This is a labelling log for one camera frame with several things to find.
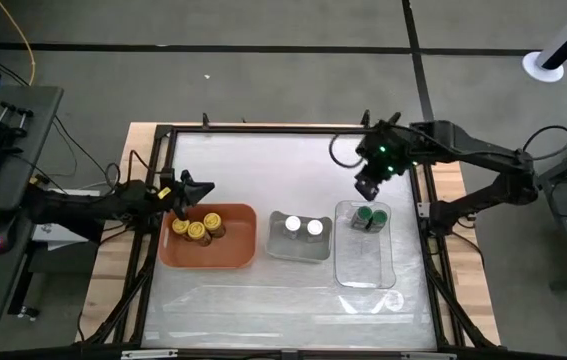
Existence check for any white label strip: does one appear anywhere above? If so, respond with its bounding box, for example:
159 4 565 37
121 348 179 360

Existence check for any white paper sheet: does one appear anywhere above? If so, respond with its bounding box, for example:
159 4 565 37
32 222 89 251

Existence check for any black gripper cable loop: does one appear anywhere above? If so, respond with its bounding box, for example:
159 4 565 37
328 132 367 170

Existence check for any white-cap spice jar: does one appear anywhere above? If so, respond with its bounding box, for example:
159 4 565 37
282 214 303 240
305 218 325 242

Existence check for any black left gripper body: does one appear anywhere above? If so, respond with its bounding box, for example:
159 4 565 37
160 180 189 217

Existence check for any black clamp stand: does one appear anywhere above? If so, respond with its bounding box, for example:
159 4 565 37
0 101 34 149

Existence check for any clear plastic bin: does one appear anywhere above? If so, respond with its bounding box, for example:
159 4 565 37
333 199 398 290

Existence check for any yellow-cap spice jar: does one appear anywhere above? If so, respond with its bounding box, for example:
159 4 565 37
202 212 227 239
171 217 192 239
186 221 213 247

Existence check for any grey pole with white base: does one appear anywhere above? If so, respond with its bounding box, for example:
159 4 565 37
521 0 567 84

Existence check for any yellow cable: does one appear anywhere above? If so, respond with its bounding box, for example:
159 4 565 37
0 0 37 86

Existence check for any black metal table frame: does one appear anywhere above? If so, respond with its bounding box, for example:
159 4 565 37
75 112 504 360

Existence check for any white plastic bin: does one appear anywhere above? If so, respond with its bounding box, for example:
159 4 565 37
265 209 334 265

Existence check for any orange plastic bin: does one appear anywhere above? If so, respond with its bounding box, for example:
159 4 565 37
158 202 258 270

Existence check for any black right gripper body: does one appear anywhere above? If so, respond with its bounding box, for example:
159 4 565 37
357 127 412 180

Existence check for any black floor cable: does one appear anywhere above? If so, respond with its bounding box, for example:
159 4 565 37
52 115 122 194

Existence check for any black computer mouse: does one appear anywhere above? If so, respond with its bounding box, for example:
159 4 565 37
0 214 19 255

